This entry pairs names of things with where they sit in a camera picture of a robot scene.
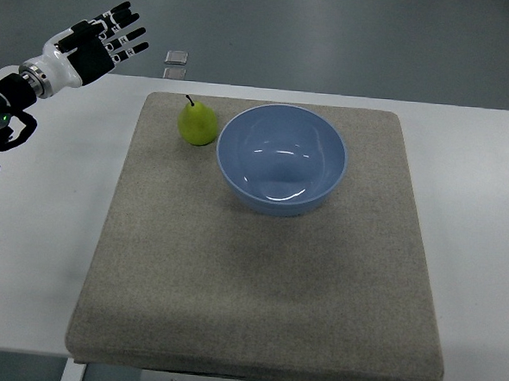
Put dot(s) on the metal floor plate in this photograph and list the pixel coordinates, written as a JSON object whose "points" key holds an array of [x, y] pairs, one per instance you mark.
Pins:
{"points": [[176, 73], [176, 58]]}

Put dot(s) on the lower metal floor plate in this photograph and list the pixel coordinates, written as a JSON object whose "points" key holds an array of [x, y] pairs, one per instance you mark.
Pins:
{"points": [[176, 73]]}

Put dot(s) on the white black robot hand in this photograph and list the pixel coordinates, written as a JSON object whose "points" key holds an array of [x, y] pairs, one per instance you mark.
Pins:
{"points": [[85, 52]]}

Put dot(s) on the blue ceramic bowl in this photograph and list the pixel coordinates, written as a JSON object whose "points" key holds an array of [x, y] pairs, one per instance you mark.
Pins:
{"points": [[280, 159]]}

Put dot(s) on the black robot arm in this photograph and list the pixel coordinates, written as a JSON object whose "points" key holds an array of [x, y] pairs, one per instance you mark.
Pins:
{"points": [[18, 91]]}

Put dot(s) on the green pear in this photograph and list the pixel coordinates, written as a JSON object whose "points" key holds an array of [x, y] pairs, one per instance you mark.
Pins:
{"points": [[197, 123]]}

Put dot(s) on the upper metal floor plate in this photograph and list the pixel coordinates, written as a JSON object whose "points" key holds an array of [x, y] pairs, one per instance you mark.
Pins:
{"points": [[176, 58]]}

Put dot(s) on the beige fabric mat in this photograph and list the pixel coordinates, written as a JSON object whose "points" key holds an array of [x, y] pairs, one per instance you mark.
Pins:
{"points": [[185, 278]]}

